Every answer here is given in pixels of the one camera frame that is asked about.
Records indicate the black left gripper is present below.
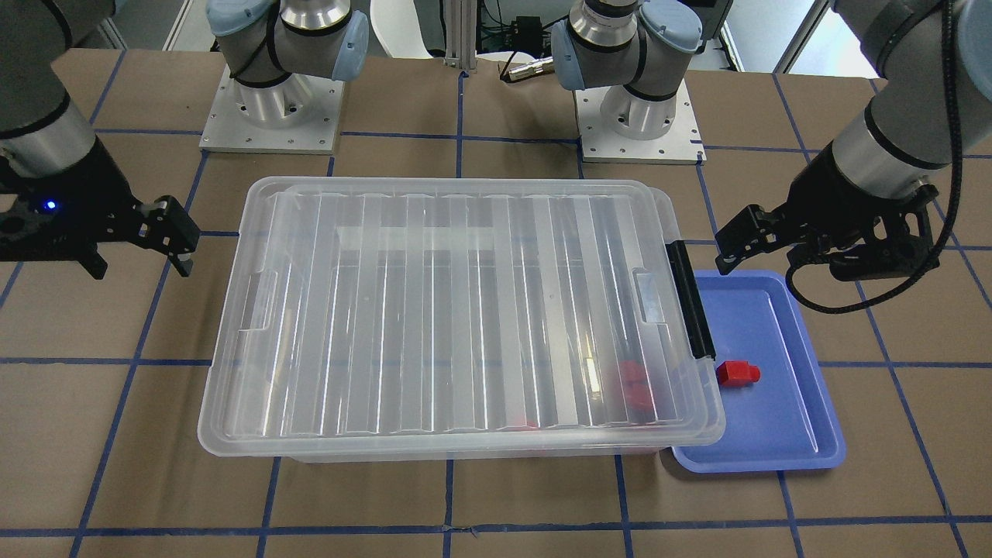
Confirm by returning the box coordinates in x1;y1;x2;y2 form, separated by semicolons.
715;147;938;276

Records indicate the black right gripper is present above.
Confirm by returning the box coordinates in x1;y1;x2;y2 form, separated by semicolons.
2;140;201;280

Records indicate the red block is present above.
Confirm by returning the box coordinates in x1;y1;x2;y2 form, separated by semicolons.
618;360;649;389
503;421;541;432
716;360;762;388
622;384;656;415

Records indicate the clear plastic box lid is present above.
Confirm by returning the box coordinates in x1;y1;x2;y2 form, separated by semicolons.
197;177;727;458

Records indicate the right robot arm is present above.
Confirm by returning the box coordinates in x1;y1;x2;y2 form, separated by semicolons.
2;1;374;279

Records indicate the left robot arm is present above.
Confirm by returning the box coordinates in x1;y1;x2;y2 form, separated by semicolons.
550;1;990;281

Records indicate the blue plastic tray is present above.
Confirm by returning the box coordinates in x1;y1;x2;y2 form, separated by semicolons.
673;270;847;474

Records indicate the clear plastic storage box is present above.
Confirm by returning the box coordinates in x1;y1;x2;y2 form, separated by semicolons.
271;186;725;464

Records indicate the white plastic chair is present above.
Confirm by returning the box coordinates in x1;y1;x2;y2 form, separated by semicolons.
369;1;432;60

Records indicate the black box latch handle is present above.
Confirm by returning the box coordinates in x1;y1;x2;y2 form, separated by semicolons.
666;239;716;360

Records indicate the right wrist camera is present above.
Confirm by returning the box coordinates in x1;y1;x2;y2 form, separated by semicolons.
1;195;90;262

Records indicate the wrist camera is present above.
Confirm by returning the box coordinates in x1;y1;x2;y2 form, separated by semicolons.
828;201;940;282
1;195;90;262

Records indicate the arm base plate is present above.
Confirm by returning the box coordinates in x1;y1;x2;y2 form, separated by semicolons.
199;67;346;156
573;81;708;165

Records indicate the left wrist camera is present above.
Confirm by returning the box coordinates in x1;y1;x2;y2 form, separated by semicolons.
828;201;940;282

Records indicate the aluminium frame post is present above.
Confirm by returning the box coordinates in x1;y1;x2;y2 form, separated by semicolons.
442;0;479;73

